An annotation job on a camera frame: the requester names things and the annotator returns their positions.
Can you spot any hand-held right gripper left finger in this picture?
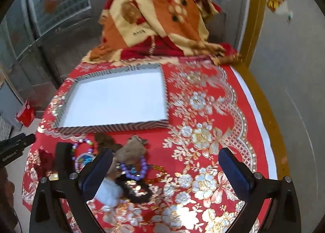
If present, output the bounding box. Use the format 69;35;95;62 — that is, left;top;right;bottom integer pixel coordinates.
29;142;114;233

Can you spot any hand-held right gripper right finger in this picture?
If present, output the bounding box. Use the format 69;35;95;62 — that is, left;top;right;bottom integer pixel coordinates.
218;147;305;233

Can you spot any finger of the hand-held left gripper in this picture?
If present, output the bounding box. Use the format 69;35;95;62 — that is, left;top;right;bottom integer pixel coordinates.
20;133;36;149

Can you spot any tan scrunchie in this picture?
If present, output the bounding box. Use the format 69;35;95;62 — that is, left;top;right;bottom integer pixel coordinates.
107;158;123;180
118;135;149;162

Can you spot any red scrunchie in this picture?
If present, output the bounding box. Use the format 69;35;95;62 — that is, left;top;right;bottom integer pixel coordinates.
36;149;57;176

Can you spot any brown scrunchie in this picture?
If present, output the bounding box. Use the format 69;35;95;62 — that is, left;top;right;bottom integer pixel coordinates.
94;133;120;152

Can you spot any purple bead bracelet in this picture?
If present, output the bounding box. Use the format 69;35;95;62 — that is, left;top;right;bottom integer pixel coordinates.
119;158;148;180

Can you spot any dark bead bracelet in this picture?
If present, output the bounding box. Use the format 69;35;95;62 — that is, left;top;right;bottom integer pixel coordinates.
115;177;153;202

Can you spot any amber bead bracelet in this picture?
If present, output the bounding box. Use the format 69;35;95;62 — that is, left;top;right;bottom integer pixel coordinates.
146;163;168;185

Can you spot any striped tray with white bottom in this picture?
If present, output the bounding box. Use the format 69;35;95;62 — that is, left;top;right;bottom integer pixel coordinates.
53;64;170;134

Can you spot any white fluffy scrunchie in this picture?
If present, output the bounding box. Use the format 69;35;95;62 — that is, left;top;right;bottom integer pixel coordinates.
94;178;125;207

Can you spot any red bag on floor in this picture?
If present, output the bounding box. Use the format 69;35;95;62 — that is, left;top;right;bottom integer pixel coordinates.
16;100;36;127

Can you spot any red floral tablecloth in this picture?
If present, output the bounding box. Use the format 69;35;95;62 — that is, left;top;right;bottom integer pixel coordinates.
22;57;271;233

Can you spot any white underlay cloth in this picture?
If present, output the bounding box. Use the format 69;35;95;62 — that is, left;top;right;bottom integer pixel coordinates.
230;66;278;180

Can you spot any glass display cabinet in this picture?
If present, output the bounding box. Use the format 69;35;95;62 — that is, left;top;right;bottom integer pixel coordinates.
0;18;55;112

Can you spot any red door sticker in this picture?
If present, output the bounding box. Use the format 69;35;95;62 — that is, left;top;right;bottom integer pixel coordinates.
43;0;60;14

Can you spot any orange and red printed blanket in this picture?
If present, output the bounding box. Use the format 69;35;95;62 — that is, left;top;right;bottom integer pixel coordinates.
82;0;243;65

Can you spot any turquoise and green chip bracelet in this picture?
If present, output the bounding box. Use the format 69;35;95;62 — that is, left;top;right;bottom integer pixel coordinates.
75;153;97;170

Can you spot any multicolour round bead bracelet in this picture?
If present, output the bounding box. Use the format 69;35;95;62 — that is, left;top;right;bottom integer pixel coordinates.
72;139;95;173

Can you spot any colourful wall decoration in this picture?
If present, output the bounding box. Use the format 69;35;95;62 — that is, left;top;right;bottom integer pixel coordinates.
266;0;294;24

